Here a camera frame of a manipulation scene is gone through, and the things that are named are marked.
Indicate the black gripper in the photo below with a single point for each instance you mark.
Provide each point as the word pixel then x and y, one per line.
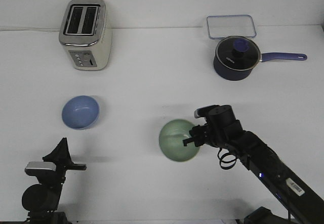
pixel 222 127
pixel 57 157

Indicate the green bowl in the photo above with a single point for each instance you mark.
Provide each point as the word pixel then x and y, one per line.
pixel 171 138

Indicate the blue bowl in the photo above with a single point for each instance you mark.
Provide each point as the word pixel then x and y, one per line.
pixel 80 112

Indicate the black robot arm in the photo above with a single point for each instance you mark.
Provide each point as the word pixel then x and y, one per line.
pixel 293 193
pixel 41 200

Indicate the dark blue saucepan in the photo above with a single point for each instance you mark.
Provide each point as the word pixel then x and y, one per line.
pixel 231 69

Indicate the glass pot lid blue knob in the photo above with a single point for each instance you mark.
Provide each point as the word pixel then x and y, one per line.
pixel 238 53

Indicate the clear blue-rimmed container lid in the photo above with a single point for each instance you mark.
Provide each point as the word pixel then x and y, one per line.
pixel 222 26

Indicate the silver two-slot toaster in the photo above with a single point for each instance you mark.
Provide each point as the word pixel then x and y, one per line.
pixel 86 34

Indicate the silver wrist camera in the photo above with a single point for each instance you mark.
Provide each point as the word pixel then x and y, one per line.
pixel 203 111
pixel 37 167

